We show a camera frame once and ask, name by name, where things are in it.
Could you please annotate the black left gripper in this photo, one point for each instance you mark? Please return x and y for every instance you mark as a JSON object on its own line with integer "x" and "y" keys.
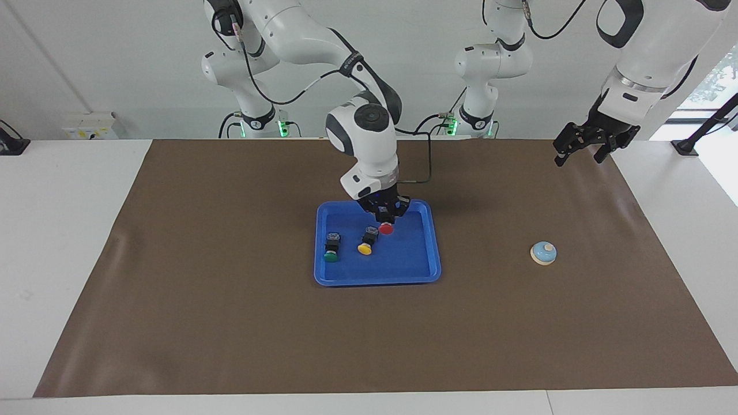
{"x": 599, "y": 134}

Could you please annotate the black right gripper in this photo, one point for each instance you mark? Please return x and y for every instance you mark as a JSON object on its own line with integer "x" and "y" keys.
{"x": 383, "y": 202}

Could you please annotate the red push button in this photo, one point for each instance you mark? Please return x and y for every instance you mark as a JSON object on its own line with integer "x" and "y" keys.
{"x": 386, "y": 229}

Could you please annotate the yellow push button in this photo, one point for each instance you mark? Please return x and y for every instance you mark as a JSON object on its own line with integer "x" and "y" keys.
{"x": 364, "y": 249}

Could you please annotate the green push button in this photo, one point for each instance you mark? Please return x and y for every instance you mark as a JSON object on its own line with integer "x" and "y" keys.
{"x": 331, "y": 257}

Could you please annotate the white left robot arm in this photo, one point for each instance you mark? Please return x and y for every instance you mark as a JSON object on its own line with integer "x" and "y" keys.
{"x": 657, "y": 52}

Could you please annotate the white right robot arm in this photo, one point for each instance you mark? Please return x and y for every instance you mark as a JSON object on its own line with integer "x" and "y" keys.
{"x": 369, "y": 144}

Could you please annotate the blue plastic tray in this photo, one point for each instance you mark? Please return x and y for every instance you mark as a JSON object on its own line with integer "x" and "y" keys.
{"x": 398, "y": 259}

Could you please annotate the light blue call bell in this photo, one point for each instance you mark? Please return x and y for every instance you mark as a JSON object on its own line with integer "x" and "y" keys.
{"x": 542, "y": 253}

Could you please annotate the brown table mat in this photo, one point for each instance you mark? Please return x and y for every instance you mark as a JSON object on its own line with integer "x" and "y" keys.
{"x": 369, "y": 334}

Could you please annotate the black angled stand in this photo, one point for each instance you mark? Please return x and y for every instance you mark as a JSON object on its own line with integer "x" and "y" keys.
{"x": 703, "y": 127}

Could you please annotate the white wall socket box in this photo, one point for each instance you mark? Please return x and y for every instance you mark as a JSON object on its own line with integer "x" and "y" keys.
{"x": 89, "y": 127}

